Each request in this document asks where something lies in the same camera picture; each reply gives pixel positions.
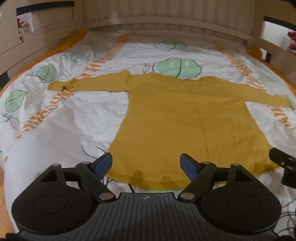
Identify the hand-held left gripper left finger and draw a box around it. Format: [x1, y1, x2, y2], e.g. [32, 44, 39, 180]
[37, 152, 117, 203]

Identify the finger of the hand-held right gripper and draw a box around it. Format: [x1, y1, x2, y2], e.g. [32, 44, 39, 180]
[269, 147, 296, 186]

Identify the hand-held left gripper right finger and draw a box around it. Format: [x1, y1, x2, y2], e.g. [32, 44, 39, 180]
[177, 153, 258, 203]

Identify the mustard yellow knit sweater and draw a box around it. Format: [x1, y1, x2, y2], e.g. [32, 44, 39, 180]
[47, 70, 292, 191]

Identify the white leaf-print duvet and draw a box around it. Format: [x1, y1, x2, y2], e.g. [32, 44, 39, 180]
[0, 30, 296, 235]

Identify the pink and red shelf clutter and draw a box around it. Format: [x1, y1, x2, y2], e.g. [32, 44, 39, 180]
[286, 30, 296, 50]

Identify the red and white shelf clutter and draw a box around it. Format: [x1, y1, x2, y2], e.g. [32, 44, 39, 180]
[17, 18, 32, 36]

